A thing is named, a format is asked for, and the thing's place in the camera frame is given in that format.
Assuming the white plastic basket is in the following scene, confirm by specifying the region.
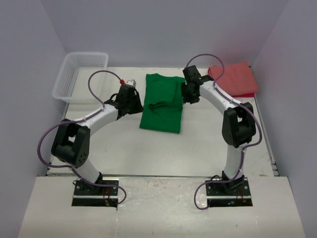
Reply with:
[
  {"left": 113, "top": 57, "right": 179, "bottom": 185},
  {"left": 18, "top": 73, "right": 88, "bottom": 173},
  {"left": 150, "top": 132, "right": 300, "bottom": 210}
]
[{"left": 52, "top": 52, "right": 108, "bottom": 104}]

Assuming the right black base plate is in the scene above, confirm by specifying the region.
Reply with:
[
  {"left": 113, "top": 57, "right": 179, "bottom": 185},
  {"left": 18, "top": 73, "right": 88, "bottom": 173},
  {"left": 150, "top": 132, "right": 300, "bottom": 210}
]
[{"left": 206, "top": 179, "right": 253, "bottom": 208}]

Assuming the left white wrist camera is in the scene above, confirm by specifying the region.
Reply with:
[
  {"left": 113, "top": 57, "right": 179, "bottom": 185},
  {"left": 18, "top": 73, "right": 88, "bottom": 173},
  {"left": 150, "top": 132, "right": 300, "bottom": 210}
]
[{"left": 120, "top": 79, "right": 136, "bottom": 87}]

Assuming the folded pink t shirt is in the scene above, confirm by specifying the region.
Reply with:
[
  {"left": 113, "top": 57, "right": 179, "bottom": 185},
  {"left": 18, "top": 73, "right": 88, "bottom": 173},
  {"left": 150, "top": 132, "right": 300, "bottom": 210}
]
[{"left": 216, "top": 61, "right": 259, "bottom": 96}]

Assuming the green t shirt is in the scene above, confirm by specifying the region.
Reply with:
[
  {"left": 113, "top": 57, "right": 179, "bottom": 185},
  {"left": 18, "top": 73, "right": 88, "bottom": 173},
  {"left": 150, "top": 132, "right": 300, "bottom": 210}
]
[{"left": 140, "top": 73, "right": 185, "bottom": 134}]

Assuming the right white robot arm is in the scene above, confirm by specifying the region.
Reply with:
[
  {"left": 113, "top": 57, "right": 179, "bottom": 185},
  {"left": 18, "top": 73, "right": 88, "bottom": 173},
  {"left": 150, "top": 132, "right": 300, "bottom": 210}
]
[{"left": 181, "top": 65, "right": 256, "bottom": 195}]

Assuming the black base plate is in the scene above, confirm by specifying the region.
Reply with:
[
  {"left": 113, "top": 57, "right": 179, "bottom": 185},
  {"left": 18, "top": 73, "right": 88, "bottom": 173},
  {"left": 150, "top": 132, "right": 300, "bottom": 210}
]
[
  {"left": 71, "top": 179, "right": 119, "bottom": 208},
  {"left": 206, "top": 179, "right": 253, "bottom": 208}
]

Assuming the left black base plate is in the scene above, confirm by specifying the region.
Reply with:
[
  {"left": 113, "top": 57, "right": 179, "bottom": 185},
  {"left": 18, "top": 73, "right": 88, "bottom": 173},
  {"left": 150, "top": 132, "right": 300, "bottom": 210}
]
[{"left": 71, "top": 179, "right": 119, "bottom": 208}]

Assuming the folded red t shirt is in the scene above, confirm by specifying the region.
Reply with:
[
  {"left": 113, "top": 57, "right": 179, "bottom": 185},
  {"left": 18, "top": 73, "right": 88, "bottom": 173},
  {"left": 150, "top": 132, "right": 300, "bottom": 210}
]
[{"left": 233, "top": 93, "right": 255, "bottom": 98}]

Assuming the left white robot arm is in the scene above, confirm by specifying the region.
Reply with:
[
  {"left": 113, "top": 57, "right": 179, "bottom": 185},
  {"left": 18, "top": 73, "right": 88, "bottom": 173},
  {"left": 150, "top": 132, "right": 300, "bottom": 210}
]
[{"left": 51, "top": 80, "right": 143, "bottom": 195}]

